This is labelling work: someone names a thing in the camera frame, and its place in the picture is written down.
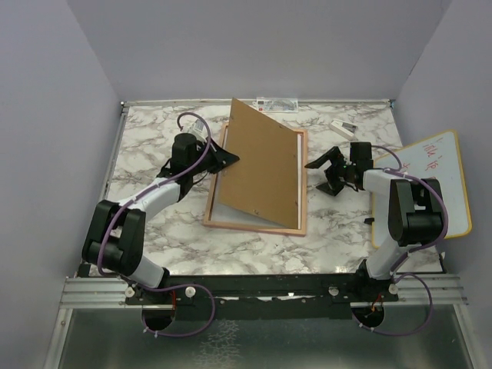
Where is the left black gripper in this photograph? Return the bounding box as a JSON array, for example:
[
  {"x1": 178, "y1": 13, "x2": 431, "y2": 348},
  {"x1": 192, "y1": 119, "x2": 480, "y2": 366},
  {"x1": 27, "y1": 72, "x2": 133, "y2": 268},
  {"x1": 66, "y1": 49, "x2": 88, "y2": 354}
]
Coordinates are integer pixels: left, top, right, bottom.
[{"x1": 188, "y1": 136, "x2": 238, "y2": 175}]

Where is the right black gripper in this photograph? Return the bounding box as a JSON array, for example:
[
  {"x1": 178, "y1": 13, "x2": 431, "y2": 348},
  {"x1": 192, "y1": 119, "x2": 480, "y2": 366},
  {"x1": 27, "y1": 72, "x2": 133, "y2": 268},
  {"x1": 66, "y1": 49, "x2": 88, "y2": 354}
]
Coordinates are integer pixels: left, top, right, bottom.
[{"x1": 305, "y1": 147, "x2": 355, "y2": 196}]

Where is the pink picture frame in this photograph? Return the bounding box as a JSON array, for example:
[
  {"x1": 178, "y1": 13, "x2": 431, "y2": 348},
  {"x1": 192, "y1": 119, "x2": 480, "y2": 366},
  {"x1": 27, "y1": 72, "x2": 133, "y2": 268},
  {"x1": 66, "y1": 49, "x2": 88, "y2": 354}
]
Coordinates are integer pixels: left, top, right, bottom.
[{"x1": 201, "y1": 121, "x2": 309, "y2": 238}]

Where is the brown cardboard backing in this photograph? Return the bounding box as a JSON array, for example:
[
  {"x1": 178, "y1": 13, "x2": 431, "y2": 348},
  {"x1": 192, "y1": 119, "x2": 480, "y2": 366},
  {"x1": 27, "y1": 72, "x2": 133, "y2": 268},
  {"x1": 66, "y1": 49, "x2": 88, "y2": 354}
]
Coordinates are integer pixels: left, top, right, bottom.
[{"x1": 218, "y1": 98, "x2": 299, "y2": 229}]

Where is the blue landscape photo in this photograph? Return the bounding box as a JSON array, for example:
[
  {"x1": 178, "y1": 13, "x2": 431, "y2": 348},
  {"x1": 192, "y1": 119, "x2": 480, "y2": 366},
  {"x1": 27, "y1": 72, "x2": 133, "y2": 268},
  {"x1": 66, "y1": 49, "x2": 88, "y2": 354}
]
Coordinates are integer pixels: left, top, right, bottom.
[{"x1": 210, "y1": 134, "x2": 303, "y2": 230}]

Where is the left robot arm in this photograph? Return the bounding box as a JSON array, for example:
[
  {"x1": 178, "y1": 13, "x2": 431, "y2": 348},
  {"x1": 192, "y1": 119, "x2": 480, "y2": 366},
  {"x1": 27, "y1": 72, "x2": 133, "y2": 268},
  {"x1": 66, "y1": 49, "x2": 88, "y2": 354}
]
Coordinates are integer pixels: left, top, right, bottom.
[{"x1": 81, "y1": 133, "x2": 240, "y2": 304}]

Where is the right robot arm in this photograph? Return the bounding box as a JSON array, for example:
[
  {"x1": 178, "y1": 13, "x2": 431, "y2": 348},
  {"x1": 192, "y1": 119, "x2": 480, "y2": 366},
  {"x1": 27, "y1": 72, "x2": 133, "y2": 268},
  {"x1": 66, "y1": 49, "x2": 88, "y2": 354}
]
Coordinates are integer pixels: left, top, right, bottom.
[{"x1": 305, "y1": 141, "x2": 449, "y2": 301}]

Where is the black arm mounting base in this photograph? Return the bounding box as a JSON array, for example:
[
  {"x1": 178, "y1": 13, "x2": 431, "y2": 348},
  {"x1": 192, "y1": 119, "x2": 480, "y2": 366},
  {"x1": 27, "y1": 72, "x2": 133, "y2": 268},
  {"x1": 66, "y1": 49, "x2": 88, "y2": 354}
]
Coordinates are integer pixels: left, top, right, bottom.
[{"x1": 125, "y1": 272, "x2": 398, "y2": 321}]

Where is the white marker eraser piece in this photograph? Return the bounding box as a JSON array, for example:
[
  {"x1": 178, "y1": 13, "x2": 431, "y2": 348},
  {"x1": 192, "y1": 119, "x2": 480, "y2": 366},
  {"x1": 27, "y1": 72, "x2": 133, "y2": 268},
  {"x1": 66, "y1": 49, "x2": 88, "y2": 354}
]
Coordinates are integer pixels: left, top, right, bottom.
[{"x1": 330, "y1": 119, "x2": 357, "y2": 141}]

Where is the small label card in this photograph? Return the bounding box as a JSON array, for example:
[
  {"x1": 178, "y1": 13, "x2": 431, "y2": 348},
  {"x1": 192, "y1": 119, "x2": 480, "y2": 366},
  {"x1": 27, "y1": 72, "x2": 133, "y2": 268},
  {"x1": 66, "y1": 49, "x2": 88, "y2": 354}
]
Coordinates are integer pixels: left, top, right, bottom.
[{"x1": 254, "y1": 97, "x2": 299, "y2": 113}]

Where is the yellow rimmed whiteboard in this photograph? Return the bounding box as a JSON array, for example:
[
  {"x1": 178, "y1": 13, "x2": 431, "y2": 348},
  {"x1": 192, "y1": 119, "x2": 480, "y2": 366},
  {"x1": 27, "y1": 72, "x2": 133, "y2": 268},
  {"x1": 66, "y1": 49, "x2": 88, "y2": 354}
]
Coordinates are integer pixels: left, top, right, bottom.
[{"x1": 371, "y1": 130, "x2": 472, "y2": 248}]

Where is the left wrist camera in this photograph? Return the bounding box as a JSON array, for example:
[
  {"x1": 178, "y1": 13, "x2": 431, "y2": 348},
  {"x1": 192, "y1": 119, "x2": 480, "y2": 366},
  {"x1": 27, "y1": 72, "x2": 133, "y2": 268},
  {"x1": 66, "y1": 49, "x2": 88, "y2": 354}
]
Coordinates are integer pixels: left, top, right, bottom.
[{"x1": 188, "y1": 119, "x2": 208, "y2": 141}]

